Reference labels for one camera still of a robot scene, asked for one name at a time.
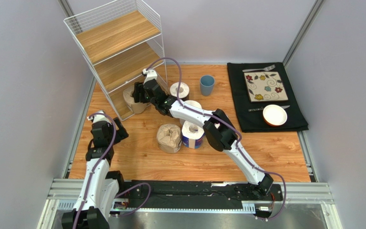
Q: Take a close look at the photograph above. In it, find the white wire wooden shelf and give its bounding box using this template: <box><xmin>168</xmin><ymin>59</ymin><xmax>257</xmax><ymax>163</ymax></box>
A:
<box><xmin>64</xmin><ymin>0</ymin><xmax>168</xmax><ymax>120</ymax></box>

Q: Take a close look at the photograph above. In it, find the brown paper roll front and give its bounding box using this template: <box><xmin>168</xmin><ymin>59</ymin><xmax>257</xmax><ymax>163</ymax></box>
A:
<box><xmin>156</xmin><ymin>124</ymin><xmax>182</xmax><ymax>154</ymax></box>

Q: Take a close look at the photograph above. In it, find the white orange bowl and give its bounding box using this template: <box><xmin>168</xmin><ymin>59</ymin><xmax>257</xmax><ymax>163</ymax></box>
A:
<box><xmin>262</xmin><ymin>104</ymin><xmax>288</xmax><ymax>126</ymax></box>

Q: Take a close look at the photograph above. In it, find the black wrapped paper roll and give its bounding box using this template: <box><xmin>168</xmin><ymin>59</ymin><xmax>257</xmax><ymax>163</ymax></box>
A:
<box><xmin>169</xmin><ymin>82</ymin><xmax>190</xmax><ymax>101</ymax></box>

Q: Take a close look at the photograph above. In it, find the blue plastic cup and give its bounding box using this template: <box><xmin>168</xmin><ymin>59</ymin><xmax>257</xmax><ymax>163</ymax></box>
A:
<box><xmin>200</xmin><ymin>75</ymin><xmax>215</xmax><ymax>96</ymax></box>

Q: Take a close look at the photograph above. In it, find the brown paper roll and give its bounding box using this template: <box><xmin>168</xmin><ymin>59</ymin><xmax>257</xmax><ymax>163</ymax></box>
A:
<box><xmin>156</xmin><ymin>124</ymin><xmax>182</xmax><ymax>154</ymax></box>
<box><xmin>123</xmin><ymin>85</ymin><xmax>149</xmax><ymax>114</ymax></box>

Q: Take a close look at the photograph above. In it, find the silver knife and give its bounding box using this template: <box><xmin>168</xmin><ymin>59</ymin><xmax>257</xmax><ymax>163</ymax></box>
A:
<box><xmin>248</xmin><ymin>105</ymin><xmax>290</xmax><ymax>112</ymax></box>

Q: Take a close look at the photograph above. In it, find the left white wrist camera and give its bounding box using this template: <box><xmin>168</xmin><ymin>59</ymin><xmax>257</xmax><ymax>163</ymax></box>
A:
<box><xmin>87</xmin><ymin>113</ymin><xmax>108</xmax><ymax>124</ymax></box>

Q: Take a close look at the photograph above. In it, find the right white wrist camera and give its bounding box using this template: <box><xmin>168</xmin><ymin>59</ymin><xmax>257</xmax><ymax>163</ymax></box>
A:
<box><xmin>142</xmin><ymin>68</ymin><xmax>158</xmax><ymax>83</ymax></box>

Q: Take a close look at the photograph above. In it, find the plain white paper roll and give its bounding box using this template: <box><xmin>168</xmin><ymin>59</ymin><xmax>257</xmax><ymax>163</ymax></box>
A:
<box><xmin>180</xmin><ymin>100</ymin><xmax>202</xmax><ymax>125</ymax></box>

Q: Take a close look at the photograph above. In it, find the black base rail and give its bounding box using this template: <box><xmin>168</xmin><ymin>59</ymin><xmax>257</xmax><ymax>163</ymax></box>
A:
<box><xmin>110</xmin><ymin>180</ymin><xmax>284</xmax><ymax>212</ymax></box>

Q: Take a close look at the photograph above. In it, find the silver fork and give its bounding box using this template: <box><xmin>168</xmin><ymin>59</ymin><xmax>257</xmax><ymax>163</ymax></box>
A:
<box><xmin>242</xmin><ymin>64</ymin><xmax>276</xmax><ymax>73</ymax></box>

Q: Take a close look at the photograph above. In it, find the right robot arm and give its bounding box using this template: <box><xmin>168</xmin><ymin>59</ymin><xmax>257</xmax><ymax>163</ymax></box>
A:
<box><xmin>132</xmin><ymin>79</ymin><xmax>274</xmax><ymax>196</ymax></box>

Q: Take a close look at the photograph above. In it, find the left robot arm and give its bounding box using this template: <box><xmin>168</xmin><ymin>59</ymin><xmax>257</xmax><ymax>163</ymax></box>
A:
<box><xmin>61</xmin><ymin>111</ymin><xmax>129</xmax><ymax>229</ymax></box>

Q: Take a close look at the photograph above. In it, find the blue white wrapped roll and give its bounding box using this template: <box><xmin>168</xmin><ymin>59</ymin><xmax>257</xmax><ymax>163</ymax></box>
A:
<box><xmin>182</xmin><ymin>121</ymin><xmax>205</xmax><ymax>149</ymax></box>

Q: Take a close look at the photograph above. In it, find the floral square plate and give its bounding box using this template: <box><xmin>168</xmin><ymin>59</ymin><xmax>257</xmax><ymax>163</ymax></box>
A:
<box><xmin>244</xmin><ymin>72</ymin><xmax>288</xmax><ymax>103</ymax></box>

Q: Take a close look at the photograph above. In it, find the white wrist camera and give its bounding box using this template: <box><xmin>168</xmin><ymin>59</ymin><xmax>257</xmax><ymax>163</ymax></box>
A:
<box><xmin>87</xmin><ymin>113</ymin><xmax>108</xmax><ymax>124</ymax></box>
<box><xmin>142</xmin><ymin>68</ymin><xmax>158</xmax><ymax>83</ymax></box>

